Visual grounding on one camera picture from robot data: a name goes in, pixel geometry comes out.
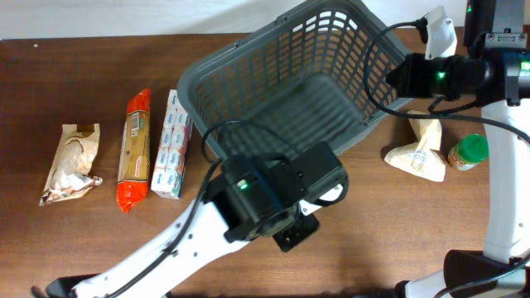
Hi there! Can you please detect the white tissue multipack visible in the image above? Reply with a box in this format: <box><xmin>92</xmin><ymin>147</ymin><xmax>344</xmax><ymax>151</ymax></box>
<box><xmin>151</xmin><ymin>89</ymin><xmax>193</xmax><ymax>199</ymax></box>

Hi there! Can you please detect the grey plastic shopping basket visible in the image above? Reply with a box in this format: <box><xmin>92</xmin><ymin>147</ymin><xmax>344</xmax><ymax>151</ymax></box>
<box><xmin>177</xmin><ymin>1</ymin><xmax>407</xmax><ymax>157</ymax></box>

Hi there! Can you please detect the spaghetti packet with orange ends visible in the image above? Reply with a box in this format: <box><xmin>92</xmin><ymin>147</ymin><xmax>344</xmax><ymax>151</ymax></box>
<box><xmin>116</xmin><ymin>89</ymin><xmax>151</xmax><ymax>214</ymax></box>

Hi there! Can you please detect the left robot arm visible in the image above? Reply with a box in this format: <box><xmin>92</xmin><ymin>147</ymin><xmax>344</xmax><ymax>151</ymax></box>
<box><xmin>31</xmin><ymin>142</ymin><xmax>349</xmax><ymax>298</ymax></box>

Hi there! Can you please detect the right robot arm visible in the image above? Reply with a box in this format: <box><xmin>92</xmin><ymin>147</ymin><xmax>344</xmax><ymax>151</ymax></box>
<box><xmin>386</xmin><ymin>1</ymin><xmax>529</xmax><ymax>297</ymax></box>

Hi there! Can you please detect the beige paper flour bag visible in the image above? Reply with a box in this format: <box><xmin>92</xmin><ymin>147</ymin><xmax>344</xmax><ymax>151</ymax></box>
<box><xmin>384</xmin><ymin>118</ymin><xmax>446</xmax><ymax>182</ymax></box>

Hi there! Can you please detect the green lidded spice jar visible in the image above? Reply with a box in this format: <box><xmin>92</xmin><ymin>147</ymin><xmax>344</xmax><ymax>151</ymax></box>
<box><xmin>447</xmin><ymin>134</ymin><xmax>489</xmax><ymax>171</ymax></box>

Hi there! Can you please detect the crumpled brown snack bag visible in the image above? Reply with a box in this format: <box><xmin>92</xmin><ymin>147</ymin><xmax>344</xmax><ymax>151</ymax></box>
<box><xmin>39</xmin><ymin>123</ymin><xmax>103</xmax><ymax>206</ymax></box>

